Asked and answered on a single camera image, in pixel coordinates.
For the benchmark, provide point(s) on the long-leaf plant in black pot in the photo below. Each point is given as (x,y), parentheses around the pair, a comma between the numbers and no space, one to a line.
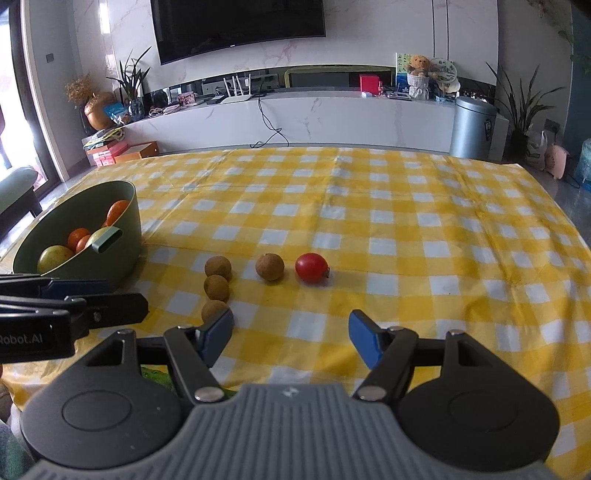
(521,115)

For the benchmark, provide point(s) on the small pink fan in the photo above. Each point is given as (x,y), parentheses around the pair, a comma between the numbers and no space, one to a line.
(556,161)

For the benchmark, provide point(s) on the green cucumber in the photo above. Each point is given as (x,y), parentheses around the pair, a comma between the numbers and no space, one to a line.
(154,376)

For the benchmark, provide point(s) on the orange cardboard box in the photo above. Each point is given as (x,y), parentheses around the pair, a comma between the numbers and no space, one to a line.
(138,153)

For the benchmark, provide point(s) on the brown longan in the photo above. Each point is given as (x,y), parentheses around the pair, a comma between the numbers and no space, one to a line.
(212,309)
(270,266)
(218,266)
(216,287)

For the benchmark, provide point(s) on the blue snack packet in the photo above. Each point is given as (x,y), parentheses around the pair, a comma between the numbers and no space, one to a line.
(114,113)

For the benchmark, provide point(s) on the brown teddy bear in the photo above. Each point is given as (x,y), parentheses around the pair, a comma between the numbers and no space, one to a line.
(419,65)

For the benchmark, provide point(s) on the dried flower bunch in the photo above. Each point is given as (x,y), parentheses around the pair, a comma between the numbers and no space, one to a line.
(79,90)

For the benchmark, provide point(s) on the green colander bowl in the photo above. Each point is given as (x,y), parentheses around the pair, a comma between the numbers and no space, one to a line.
(111,263)

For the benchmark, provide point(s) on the yellow-green pear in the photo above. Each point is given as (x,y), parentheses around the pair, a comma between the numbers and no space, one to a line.
(54,258)
(99,235)

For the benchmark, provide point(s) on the pale green chair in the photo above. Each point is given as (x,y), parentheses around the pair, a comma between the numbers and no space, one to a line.
(16,184)

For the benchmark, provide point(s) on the red cherry tomato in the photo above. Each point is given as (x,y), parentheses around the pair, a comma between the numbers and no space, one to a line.
(312,267)

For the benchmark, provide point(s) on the round paper fan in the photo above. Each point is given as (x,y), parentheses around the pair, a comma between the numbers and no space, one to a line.
(443,74)

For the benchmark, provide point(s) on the black television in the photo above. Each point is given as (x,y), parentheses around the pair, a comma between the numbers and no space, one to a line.
(235,27)

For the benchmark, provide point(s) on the blue picture card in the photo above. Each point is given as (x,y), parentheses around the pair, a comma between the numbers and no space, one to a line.
(401,69)

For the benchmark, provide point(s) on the hanging wall vine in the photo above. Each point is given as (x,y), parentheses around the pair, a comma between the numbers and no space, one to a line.
(579,57)

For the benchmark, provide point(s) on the golden gourd vase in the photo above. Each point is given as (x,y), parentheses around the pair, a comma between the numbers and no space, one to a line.
(98,113)

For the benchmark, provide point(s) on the yellow checked tablecloth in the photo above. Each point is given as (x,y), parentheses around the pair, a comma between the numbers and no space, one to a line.
(369,207)

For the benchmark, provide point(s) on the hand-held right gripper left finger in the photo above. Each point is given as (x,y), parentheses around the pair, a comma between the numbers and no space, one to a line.
(219,334)

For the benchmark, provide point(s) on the red box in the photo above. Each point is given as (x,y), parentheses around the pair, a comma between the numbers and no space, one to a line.
(370,84)

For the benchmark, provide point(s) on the silver trash can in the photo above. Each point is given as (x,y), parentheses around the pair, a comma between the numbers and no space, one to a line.
(471,127)

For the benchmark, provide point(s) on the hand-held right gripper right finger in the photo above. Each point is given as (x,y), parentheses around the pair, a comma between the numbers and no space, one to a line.
(364,337)

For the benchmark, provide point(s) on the pink box stack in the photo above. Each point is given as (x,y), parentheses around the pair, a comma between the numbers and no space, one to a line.
(108,154)

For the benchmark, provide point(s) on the white marble TV cabinet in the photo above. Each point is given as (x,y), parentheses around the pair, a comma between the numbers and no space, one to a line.
(332,120)

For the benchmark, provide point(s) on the white router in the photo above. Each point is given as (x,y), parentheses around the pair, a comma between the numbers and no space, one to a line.
(237,94)

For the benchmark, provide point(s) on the white bag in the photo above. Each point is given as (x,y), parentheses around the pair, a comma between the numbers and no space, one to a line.
(535,150)

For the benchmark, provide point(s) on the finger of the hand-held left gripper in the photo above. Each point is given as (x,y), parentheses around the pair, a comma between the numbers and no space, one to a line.
(115,307)
(74,288)

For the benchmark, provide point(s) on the white basket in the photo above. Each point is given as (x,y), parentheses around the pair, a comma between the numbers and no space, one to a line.
(419,86)

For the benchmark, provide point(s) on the blue water jug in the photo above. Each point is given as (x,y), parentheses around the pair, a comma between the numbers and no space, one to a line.
(584,164)

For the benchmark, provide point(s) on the plant in glass vase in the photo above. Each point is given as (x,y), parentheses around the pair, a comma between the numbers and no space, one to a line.
(131,83)

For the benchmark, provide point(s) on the orange mandarin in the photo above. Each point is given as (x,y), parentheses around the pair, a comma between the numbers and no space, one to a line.
(84,244)
(117,211)
(74,236)

